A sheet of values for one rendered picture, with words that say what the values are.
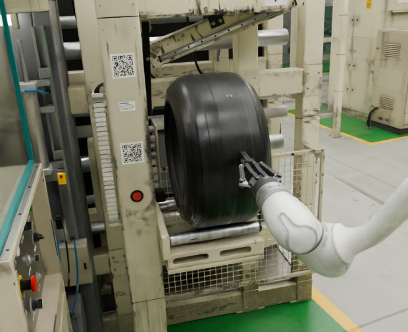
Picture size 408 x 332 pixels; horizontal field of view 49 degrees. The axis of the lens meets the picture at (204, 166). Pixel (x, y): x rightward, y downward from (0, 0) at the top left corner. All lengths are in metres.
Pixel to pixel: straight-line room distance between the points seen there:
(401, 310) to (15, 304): 2.30
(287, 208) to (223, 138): 0.41
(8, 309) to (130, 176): 0.74
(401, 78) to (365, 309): 3.71
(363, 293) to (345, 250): 1.81
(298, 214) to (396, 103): 5.09
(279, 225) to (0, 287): 0.59
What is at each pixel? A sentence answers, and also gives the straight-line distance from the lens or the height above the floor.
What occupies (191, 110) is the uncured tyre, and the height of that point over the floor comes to 1.37.
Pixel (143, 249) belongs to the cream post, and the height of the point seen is 0.85.
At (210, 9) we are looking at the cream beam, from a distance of 1.76.
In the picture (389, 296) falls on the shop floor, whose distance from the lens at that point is 2.96.
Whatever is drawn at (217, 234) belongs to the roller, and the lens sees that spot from 1.61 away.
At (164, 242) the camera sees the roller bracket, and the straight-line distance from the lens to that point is 1.54.
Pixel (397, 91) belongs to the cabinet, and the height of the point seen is 0.53.
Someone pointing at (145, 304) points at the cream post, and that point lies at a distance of 1.81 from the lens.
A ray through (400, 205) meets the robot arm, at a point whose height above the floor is 1.27.
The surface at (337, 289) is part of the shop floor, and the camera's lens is 2.94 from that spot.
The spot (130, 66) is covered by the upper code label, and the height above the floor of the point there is 1.50.
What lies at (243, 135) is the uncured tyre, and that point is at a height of 1.29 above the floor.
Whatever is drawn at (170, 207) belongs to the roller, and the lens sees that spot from 1.84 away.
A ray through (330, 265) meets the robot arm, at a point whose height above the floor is 1.06.
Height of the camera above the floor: 1.69
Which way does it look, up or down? 20 degrees down
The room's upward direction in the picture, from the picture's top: 3 degrees counter-clockwise
